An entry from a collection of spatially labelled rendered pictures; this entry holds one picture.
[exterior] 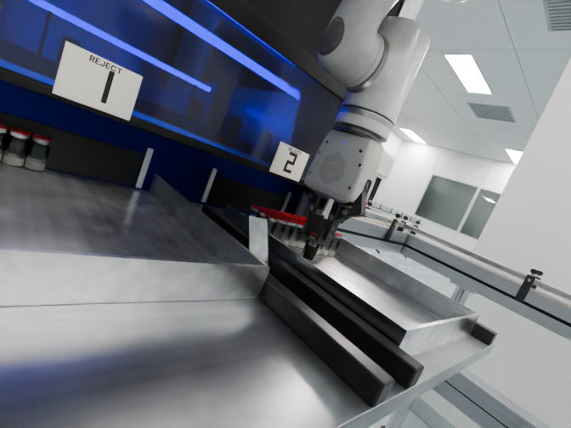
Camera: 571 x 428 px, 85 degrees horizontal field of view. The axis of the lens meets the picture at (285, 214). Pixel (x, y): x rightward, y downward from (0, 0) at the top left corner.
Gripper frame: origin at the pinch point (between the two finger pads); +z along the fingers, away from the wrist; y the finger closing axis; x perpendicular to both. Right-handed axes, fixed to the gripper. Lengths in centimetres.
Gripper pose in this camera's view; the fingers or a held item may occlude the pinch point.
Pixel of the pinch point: (319, 228)
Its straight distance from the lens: 50.5
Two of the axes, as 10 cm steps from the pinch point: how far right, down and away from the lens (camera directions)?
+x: 7.0, 1.7, 7.0
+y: 6.2, 3.6, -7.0
